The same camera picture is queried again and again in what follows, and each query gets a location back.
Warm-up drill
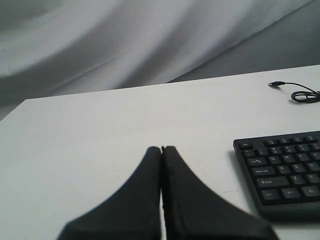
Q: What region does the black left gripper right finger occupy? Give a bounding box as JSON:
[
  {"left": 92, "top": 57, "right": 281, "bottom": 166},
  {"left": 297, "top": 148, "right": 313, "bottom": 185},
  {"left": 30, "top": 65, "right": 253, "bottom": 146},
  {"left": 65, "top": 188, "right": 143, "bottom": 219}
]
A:
[{"left": 161, "top": 146, "right": 278, "bottom": 240}]

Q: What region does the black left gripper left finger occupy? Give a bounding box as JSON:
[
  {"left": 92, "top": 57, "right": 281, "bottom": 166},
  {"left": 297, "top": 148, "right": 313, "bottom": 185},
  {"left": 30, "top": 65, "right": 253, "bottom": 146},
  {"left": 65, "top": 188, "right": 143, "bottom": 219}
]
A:
[{"left": 58, "top": 146, "right": 162, "bottom": 240}]

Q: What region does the black acer keyboard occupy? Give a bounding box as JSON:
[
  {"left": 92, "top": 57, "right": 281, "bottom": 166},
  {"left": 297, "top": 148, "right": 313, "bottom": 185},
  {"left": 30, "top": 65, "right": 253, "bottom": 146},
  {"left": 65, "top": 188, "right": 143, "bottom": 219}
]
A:
[{"left": 233, "top": 131, "right": 320, "bottom": 222}]

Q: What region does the grey backdrop cloth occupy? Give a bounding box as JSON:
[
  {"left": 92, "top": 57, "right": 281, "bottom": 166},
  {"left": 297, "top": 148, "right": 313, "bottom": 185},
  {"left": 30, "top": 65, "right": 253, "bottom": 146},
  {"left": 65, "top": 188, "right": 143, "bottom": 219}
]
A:
[{"left": 0, "top": 0, "right": 320, "bottom": 118}]

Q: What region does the black keyboard usb cable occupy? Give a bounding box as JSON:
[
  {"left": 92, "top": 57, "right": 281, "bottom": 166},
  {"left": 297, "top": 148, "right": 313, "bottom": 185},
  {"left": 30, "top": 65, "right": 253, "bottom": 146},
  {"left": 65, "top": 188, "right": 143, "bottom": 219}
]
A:
[{"left": 268, "top": 80, "right": 320, "bottom": 104}]

